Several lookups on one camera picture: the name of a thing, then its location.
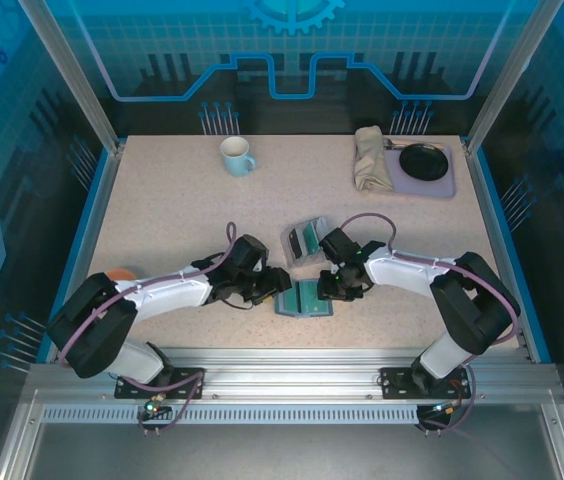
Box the green credit card stack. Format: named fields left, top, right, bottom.
left=301, top=222, right=322, bottom=251

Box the lilac tray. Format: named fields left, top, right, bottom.
left=351, top=136, right=458, bottom=200

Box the beige folded cloth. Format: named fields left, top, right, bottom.
left=352, top=125, right=395, bottom=193

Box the light blue mug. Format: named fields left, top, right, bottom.
left=219, top=135, right=259, bottom=178

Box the black plate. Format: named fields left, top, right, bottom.
left=398, top=142, right=450, bottom=183

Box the small circuit board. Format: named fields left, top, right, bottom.
left=419, top=399, right=459, bottom=422
left=142, top=397, right=173, bottom=420

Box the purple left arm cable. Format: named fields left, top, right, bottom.
left=57, top=221, right=238, bottom=437

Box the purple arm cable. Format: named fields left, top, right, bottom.
left=57, top=221, right=238, bottom=437
left=337, top=213, right=522, bottom=436

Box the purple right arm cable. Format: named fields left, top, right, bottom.
left=337, top=213, right=522, bottom=436

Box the aluminium frame rail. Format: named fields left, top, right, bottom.
left=26, top=347, right=563, bottom=401

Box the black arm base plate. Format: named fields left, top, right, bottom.
left=114, top=366, right=207, bottom=400
left=379, top=366, right=473, bottom=400

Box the slotted cable duct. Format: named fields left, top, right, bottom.
left=40, top=404, right=426, bottom=426

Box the aluminium table side rail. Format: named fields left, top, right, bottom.
left=463, top=138, right=553, bottom=364
left=44, top=139, right=127, bottom=364

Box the aluminium frame post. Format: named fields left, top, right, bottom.
left=463, top=0, right=564, bottom=154
left=16, top=0, right=127, bottom=154

